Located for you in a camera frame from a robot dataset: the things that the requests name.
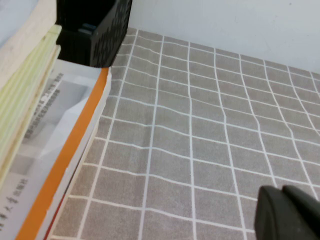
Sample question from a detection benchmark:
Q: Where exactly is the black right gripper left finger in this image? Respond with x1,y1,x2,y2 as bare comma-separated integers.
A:
253,184,299,240

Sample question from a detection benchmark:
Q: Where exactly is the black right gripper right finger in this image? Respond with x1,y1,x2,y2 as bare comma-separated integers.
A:
282,184,320,240

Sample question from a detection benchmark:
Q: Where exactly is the white car suspension book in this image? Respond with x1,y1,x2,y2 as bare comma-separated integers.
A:
0,0,59,85

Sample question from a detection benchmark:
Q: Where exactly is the black plastic book stand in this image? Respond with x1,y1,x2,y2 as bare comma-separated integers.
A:
55,0,133,68

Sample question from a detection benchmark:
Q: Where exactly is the yellow green mechanisms book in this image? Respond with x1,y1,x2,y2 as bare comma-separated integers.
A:
0,24,63,181

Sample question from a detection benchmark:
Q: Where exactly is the grey white checked tablecloth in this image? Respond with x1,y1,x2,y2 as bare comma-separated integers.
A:
48,27,320,240

